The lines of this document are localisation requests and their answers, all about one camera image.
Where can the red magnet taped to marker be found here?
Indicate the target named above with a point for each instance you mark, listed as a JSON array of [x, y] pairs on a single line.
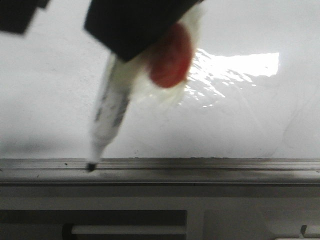
[[164, 66]]

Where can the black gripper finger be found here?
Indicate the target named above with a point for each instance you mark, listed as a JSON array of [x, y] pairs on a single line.
[[128, 27], [16, 15]]

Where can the white whiteboard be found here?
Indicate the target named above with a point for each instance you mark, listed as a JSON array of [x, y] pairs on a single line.
[[253, 91]]

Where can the white black whiteboard marker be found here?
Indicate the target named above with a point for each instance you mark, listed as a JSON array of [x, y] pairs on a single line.
[[110, 107]]

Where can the grey aluminium whiteboard frame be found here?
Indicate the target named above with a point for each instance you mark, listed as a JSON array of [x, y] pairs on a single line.
[[299, 171]]

